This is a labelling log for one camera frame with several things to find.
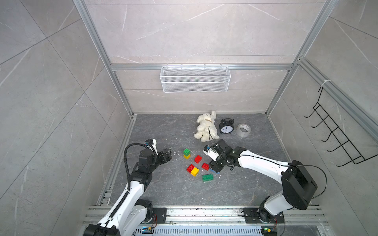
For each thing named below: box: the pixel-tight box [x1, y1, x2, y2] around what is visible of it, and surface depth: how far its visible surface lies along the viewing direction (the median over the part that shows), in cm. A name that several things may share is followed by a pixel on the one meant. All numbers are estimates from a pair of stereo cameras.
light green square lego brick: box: [183, 147, 191, 157], surface depth 92 cm
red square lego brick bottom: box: [186, 164, 195, 174], surface depth 90 cm
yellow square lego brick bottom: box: [190, 167, 200, 177], surface depth 89 cm
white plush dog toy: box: [193, 110, 221, 143], surface depth 103 cm
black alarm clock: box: [219, 118, 235, 134], surface depth 103 cm
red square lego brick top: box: [194, 154, 203, 164], surface depth 94 cm
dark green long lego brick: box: [201, 173, 215, 182], surface depth 87 cm
